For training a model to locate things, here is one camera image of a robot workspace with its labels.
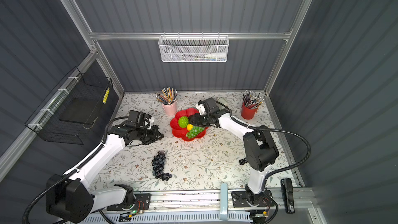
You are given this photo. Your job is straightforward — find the green fake grape bunch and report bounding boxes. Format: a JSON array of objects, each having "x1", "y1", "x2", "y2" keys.
[{"x1": 186, "y1": 125, "x2": 205, "y2": 139}]

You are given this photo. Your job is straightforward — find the green fake apple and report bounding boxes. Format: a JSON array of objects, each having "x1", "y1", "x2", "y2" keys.
[{"x1": 178, "y1": 116, "x2": 189, "y2": 129}]

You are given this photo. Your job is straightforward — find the dark purple grape bunch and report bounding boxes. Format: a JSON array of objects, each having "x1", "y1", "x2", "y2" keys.
[{"x1": 151, "y1": 151, "x2": 173, "y2": 181}]

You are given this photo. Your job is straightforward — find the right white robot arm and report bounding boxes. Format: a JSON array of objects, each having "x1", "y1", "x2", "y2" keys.
[{"x1": 189, "y1": 97, "x2": 279, "y2": 195}]

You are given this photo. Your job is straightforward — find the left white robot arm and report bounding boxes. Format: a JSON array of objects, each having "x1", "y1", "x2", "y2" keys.
[{"x1": 46, "y1": 111, "x2": 163, "y2": 224}]

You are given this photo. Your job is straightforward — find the red flower fruit bowl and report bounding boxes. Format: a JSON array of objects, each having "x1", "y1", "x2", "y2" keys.
[{"x1": 170, "y1": 108, "x2": 207, "y2": 142}]

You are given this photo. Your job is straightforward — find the red pencil cup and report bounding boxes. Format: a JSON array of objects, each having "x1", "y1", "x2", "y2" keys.
[{"x1": 240, "y1": 104, "x2": 258, "y2": 120}]

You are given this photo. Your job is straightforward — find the pink pencil cup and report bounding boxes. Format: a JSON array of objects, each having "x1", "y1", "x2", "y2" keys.
[{"x1": 162, "y1": 100, "x2": 178, "y2": 116}]

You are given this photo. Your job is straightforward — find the small black loose grapes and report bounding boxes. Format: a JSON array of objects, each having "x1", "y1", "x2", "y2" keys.
[{"x1": 239, "y1": 158, "x2": 248, "y2": 166}]

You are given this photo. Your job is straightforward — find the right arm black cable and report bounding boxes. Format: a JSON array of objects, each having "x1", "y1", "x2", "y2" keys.
[{"x1": 214, "y1": 100, "x2": 312, "y2": 180}]

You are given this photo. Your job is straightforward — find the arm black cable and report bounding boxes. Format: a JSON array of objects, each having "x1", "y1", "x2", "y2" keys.
[
  {"x1": 214, "y1": 100, "x2": 312, "y2": 180},
  {"x1": 21, "y1": 116, "x2": 130, "y2": 224}
]

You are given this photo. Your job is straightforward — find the light blue rail bracket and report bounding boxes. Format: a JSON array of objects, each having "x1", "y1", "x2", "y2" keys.
[{"x1": 220, "y1": 183, "x2": 229, "y2": 221}]

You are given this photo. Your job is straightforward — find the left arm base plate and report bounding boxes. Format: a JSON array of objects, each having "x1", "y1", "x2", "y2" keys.
[{"x1": 106, "y1": 194, "x2": 151, "y2": 212}]

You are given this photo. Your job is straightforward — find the black wire side basket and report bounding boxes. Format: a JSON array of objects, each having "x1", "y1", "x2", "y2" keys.
[{"x1": 25, "y1": 68, "x2": 113, "y2": 145}]

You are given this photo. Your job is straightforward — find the white wire wall basket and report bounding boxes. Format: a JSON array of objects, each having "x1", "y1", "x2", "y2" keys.
[{"x1": 158, "y1": 35, "x2": 230, "y2": 63}]

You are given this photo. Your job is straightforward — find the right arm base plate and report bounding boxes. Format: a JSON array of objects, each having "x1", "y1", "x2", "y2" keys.
[{"x1": 231, "y1": 190, "x2": 275, "y2": 208}]

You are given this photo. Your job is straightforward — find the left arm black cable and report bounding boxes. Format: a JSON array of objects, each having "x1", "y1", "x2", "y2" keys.
[{"x1": 21, "y1": 116, "x2": 130, "y2": 224}]

